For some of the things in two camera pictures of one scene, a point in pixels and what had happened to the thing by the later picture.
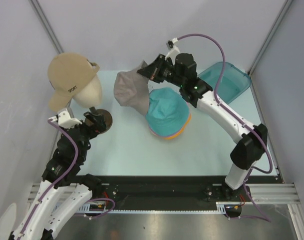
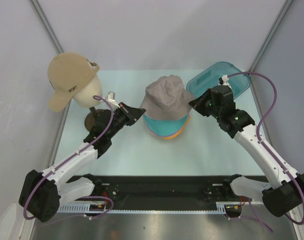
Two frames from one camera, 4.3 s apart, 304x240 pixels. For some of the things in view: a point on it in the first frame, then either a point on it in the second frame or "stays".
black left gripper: x=99 y=123 -> x=132 y=114
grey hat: x=132 y=89 -> x=165 y=98
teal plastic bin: x=234 y=80 stays
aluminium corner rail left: x=38 y=10 stays
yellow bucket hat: x=186 y=126 stays
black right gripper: x=152 y=71 -> x=197 y=104
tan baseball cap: x=67 y=72 stays
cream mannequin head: x=90 y=96 stays
